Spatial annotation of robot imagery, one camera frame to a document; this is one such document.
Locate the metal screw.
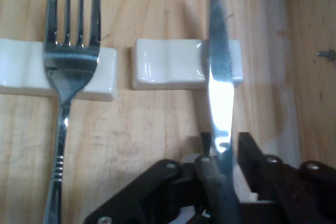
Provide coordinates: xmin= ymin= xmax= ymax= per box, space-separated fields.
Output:
xmin=316 ymin=50 xmax=335 ymax=61

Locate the light wooden drawer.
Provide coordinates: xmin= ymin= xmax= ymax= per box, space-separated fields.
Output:
xmin=0 ymin=0 xmax=336 ymax=224

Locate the silver fork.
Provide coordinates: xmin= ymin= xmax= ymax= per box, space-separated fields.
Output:
xmin=43 ymin=0 xmax=102 ymax=224

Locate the white ceramic cutlery rest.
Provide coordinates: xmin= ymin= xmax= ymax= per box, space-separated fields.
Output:
xmin=131 ymin=38 xmax=244 ymax=90
xmin=0 ymin=38 xmax=118 ymax=102

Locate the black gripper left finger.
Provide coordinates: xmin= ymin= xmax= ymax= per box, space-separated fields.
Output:
xmin=83 ymin=132 xmax=216 ymax=224

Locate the silver table knife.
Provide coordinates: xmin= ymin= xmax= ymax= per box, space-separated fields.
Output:
xmin=201 ymin=0 xmax=241 ymax=224

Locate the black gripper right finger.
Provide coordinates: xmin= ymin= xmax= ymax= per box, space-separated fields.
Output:
xmin=237 ymin=131 xmax=336 ymax=224

